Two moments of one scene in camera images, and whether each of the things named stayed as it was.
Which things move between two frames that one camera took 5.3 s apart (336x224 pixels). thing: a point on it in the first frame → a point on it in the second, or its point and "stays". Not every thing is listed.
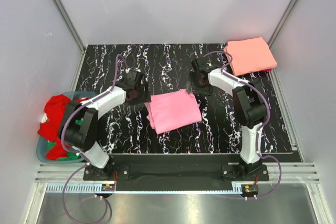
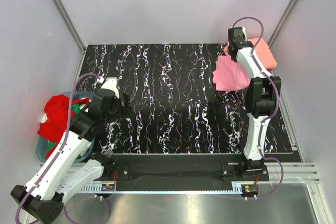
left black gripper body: [142, 95] → [115, 112]
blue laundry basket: [43, 142] stays
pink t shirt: [172, 110] → [229, 75]
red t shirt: [54, 108] stays
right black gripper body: [192, 77] → [233, 60]
